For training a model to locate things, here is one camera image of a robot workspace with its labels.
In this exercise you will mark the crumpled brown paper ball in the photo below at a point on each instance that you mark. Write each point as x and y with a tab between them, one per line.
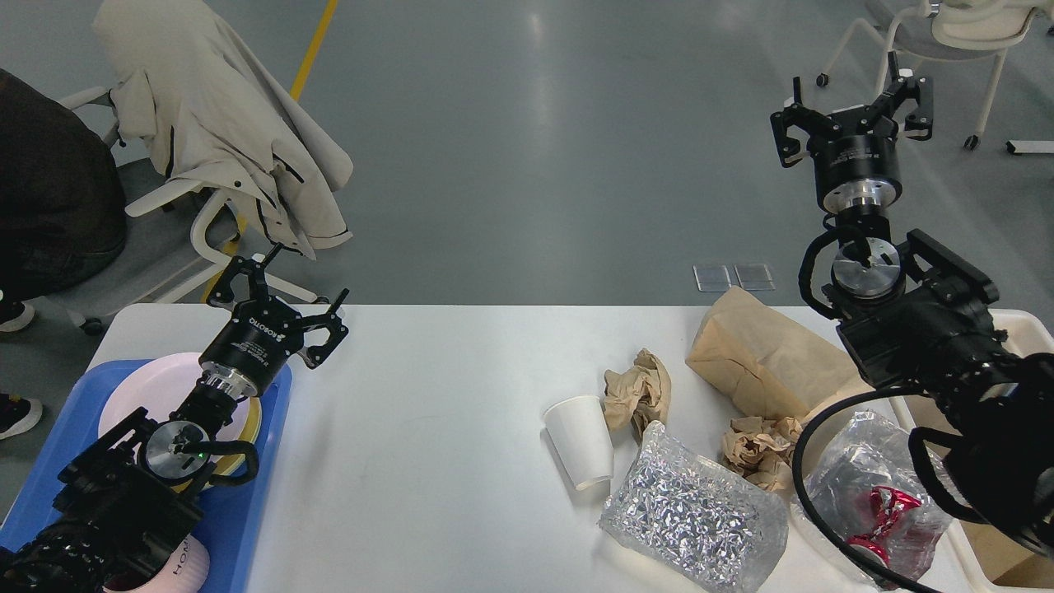
638	396

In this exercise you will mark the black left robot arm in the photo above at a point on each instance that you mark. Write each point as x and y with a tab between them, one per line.
131	498

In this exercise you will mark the beige plastic bin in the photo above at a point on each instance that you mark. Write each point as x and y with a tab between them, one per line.
990	561

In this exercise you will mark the brown paper bag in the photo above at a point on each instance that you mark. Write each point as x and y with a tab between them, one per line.
767	364

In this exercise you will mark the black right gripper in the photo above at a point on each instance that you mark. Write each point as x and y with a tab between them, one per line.
858	168

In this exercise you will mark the white furniture foot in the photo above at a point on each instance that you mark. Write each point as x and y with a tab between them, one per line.
1018	147

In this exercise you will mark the pink mug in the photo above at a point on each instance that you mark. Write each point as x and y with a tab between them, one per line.
186	571

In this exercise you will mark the floor outlet plates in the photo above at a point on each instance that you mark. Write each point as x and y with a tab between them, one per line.
752	277

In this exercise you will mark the beige coat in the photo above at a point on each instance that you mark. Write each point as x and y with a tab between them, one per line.
208	110

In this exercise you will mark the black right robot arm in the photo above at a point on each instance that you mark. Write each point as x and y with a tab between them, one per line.
915	314

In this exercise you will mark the yellow plate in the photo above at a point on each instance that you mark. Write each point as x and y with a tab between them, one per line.
247	424

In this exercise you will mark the white chair with coat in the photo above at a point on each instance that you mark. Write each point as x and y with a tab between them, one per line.
155	249

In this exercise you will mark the person in dark clothes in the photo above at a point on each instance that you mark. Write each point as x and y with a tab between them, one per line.
62	203

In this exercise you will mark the white chair on wheels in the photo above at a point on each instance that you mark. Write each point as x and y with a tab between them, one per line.
946	32

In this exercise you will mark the pink plate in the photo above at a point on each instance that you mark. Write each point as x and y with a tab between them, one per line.
168	388

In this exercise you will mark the blue plastic tray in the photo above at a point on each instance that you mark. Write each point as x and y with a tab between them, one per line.
232	516

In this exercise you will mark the silver foil bubble bag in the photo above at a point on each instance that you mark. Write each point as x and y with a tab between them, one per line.
700	519

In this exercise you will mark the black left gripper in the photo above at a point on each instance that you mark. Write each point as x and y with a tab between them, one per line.
251	346

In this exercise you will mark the white paper cup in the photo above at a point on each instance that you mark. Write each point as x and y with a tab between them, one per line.
578	430

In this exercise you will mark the crushed red can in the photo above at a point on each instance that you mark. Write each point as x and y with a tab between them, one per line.
884	538

